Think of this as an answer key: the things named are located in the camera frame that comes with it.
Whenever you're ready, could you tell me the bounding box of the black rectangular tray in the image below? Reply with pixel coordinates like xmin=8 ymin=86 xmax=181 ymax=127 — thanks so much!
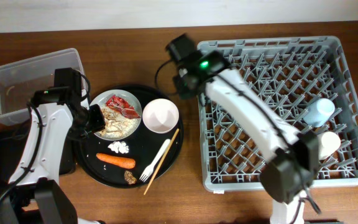
xmin=0 ymin=127 xmax=29 ymax=187

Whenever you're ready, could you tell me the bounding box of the white plastic fork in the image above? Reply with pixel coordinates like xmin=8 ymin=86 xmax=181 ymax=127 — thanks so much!
xmin=140 ymin=139 xmax=171 ymax=182

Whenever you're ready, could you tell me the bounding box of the wooden chopstick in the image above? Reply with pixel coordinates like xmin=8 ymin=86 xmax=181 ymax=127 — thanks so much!
xmin=143 ymin=128 xmax=180 ymax=195

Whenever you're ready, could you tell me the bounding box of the white bowl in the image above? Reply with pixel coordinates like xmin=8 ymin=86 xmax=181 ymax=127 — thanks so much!
xmin=142 ymin=98 xmax=180 ymax=134

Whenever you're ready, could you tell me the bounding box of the brown food scrap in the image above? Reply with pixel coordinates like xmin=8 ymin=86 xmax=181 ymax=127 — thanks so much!
xmin=124 ymin=170 xmax=137 ymax=185

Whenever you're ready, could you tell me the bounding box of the crumpled white tissue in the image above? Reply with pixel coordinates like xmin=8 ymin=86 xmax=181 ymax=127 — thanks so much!
xmin=108 ymin=141 xmax=129 ymax=154

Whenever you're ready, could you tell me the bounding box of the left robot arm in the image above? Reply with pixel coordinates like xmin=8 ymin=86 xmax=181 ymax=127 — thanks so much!
xmin=0 ymin=68 xmax=105 ymax=223

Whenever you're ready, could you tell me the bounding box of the red snack wrapper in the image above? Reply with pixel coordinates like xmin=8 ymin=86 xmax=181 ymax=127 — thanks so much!
xmin=105 ymin=95 xmax=140 ymax=119

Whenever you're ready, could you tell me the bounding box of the white label sticker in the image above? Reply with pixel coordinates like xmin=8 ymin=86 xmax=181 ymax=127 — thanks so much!
xmin=213 ymin=190 xmax=225 ymax=194

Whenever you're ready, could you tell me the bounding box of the light blue cup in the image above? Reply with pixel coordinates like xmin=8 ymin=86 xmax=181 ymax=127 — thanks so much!
xmin=303 ymin=98 xmax=336 ymax=128

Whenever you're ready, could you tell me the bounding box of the round black tray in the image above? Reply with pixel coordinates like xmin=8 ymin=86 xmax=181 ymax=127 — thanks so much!
xmin=73 ymin=84 xmax=184 ymax=189

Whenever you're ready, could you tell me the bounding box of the clear plastic bin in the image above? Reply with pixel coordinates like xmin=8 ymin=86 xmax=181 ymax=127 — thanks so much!
xmin=0 ymin=48 xmax=84 ymax=126

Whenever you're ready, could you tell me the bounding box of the grey dishwasher rack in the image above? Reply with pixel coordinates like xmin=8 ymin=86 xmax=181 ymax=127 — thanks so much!
xmin=198 ymin=36 xmax=358 ymax=192

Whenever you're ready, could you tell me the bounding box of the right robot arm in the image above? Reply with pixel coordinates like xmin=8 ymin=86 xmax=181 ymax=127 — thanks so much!
xmin=165 ymin=34 xmax=321 ymax=223

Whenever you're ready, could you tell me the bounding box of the cream white cup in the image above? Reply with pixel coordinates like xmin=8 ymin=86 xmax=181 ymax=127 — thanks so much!
xmin=317 ymin=131 xmax=341 ymax=160

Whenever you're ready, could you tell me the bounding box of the grey plate with food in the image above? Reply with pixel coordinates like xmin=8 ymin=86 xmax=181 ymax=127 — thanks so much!
xmin=91 ymin=89 xmax=142 ymax=141

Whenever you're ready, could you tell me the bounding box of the orange carrot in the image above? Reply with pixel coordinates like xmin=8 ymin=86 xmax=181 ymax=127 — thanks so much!
xmin=96 ymin=153 xmax=135 ymax=169

